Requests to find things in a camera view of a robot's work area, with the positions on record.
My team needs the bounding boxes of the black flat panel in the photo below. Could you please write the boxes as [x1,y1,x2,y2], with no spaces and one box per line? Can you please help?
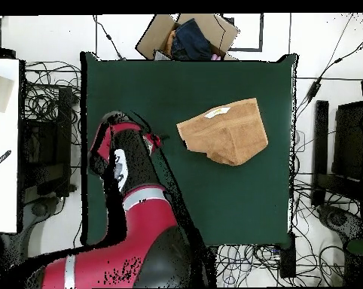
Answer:
[331,100,363,181]

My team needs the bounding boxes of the black office chair base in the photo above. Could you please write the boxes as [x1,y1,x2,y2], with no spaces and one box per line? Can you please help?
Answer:
[18,195,66,242]
[316,204,363,242]

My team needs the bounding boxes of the white table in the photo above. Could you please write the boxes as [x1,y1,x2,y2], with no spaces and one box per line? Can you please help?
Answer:
[0,58,20,233]

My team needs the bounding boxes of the dark green table cloth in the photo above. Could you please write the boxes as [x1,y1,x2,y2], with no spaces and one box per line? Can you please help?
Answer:
[80,51,298,248]

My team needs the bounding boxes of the black power adapter with cable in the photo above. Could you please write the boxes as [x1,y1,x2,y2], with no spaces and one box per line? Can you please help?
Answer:
[295,32,363,117]

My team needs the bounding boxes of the brown cardboard box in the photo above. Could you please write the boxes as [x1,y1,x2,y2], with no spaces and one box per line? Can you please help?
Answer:
[135,13,240,61]

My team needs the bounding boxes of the dark blue jeans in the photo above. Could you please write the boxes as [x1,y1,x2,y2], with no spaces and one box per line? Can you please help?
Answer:
[170,17,213,61]

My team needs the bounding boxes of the orange terry towel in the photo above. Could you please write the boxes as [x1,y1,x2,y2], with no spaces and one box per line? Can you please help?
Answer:
[175,97,269,166]

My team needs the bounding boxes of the orange cloth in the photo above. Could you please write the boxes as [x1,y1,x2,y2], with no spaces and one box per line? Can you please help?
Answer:
[164,29,176,56]

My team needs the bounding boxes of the black ridged tool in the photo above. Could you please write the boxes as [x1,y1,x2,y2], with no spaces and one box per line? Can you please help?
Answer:
[0,149,13,174]

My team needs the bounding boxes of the black equipment rack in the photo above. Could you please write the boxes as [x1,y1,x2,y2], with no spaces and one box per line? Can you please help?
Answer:
[20,87,77,198]

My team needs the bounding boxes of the black upright post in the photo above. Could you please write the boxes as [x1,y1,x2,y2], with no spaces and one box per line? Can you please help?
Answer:
[312,99,330,207]

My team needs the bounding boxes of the black rectangular box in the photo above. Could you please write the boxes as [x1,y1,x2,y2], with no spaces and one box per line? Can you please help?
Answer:
[278,233,297,279]

